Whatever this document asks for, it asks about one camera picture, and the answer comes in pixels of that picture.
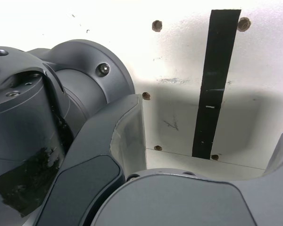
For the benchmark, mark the black tape strip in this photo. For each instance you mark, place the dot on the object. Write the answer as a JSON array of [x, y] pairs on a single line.
[[214, 82]]

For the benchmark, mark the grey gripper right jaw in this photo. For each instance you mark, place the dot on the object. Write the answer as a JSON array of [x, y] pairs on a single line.
[[179, 202]]

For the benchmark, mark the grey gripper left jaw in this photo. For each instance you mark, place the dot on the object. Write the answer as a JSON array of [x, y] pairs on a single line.
[[92, 150]]

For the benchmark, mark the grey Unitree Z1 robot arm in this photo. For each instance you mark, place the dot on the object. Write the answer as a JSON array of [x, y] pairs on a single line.
[[26, 117]]

